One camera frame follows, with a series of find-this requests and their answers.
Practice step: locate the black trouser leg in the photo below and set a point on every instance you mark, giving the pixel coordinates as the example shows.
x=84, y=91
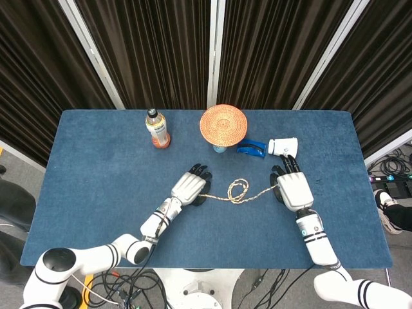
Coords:
x=402, y=215

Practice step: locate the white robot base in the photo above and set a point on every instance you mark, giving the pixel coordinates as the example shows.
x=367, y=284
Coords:
x=199, y=289

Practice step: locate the dark grey trouser leg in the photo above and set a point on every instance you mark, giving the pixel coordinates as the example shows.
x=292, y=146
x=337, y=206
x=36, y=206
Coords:
x=14, y=206

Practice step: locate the white partition post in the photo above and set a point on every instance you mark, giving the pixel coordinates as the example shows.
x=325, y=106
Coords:
x=93, y=58
x=325, y=61
x=215, y=64

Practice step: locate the blue table cloth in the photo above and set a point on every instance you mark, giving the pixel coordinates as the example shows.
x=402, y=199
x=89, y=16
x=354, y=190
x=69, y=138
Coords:
x=96, y=177

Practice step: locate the orange juice plastic bottle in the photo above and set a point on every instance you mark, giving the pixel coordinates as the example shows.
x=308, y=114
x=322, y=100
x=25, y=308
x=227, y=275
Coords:
x=159, y=133

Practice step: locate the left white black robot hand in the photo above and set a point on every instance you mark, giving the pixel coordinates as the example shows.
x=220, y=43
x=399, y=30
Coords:
x=190, y=186

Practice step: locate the white partition base rail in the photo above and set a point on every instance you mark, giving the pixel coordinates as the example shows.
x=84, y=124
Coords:
x=22, y=156
x=386, y=151

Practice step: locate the white paper cup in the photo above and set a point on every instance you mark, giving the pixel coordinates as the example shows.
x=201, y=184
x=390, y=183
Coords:
x=284, y=146

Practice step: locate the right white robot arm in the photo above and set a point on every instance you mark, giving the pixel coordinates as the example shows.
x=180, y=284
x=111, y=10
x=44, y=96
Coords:
x=317, y=241

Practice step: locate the dark brown curtain panel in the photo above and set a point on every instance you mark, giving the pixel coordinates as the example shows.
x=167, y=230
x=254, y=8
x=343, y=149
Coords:
x=154, y=54
x=38, y=80
x=267, y=54
x=380, y=80

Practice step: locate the light blue drink can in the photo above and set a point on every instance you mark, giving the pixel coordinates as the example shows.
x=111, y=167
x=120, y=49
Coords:
x=219, y=149

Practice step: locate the black power strip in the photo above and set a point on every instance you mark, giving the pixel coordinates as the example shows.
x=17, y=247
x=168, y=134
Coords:
x=386, y=178

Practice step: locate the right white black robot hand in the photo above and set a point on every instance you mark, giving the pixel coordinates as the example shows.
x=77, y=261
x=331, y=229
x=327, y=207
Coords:
x=294, y=190

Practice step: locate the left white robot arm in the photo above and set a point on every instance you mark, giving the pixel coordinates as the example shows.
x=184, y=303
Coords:
x=93, y=254

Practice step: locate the round woven rattan coaster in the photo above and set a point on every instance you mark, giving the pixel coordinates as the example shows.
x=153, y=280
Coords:
x=223, y=125

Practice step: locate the white sneaker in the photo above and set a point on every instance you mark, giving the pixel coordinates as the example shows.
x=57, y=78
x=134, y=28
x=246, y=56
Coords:
x=384, y=209

